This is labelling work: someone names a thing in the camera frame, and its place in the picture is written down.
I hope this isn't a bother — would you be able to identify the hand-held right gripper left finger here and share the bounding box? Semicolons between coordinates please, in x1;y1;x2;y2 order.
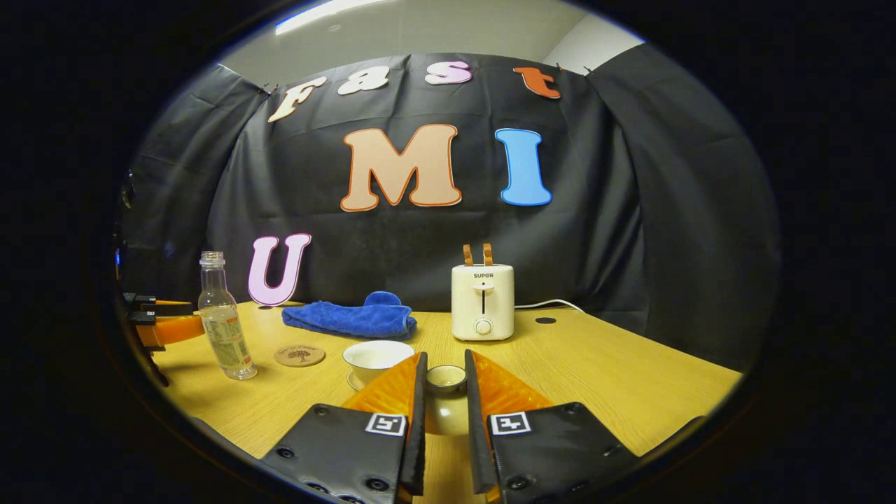
260;352;428;504

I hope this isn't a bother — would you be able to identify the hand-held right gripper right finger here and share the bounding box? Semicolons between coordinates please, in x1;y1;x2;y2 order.
464;350;639;504

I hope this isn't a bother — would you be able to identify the cream teacup lid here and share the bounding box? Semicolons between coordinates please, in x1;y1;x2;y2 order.
426;364;468;436

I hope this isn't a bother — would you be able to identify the clear plastic water bottle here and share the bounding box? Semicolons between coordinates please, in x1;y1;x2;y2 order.
198;251;258;381

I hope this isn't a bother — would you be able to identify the cream teacup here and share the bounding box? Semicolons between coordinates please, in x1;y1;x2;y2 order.
342;340;415;386

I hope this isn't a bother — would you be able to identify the round wooden coaster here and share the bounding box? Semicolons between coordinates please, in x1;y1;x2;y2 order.
274;344;326;368

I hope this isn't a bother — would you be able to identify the cream toaster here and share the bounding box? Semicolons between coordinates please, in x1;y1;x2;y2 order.
451;264;515;342

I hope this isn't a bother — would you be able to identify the blue towel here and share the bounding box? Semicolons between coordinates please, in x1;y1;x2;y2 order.
281;291;418;341

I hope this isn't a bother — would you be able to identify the black backdrop cloth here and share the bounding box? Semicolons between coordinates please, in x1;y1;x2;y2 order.
115;43;781;372

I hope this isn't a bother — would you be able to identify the white toaster power cable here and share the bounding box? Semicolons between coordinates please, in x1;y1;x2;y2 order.
514;299;586;314

